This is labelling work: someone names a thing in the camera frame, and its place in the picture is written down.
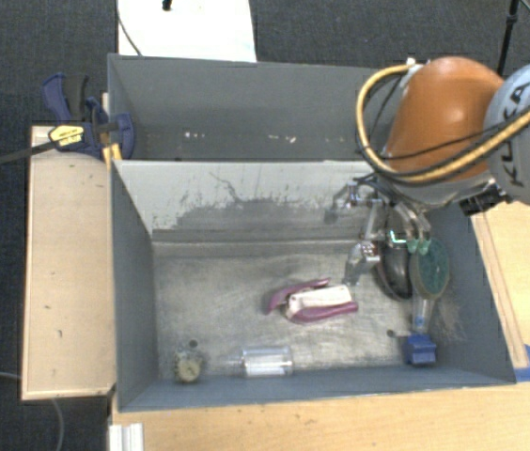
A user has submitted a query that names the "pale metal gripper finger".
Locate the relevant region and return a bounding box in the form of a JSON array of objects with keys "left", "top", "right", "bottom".
[
  {"left": 323, "top": 182, "right": 365, "bottom": 226},
  {"left": 341, "top": 241, "right": 382, "bottom": 288}
]

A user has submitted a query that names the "blue block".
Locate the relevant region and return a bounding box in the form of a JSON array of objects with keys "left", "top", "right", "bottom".
[{"left": 402, "top": 333, "right": 437, "bottom": 366}]

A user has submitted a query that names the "grey metal bin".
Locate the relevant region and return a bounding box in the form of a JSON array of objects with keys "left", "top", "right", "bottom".
[{"left": 106, "top": 53, "right": 518, "bottom": 413}]

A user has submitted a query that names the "clear plastic bottle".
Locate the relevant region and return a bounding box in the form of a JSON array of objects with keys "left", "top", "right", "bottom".
[{"left": 226, "top": 345, "right": 295, "bottom": 380}]

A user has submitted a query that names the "small beige round clock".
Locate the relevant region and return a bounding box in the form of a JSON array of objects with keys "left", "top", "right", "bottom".
[{"left": 172, "top": 340, "right": 206, "bottom": 385}]

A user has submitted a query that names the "pale wood board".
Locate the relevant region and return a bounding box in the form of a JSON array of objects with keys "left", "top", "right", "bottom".
[{"left": 21, "top": 124, "right": 118, "bottom": 401}]

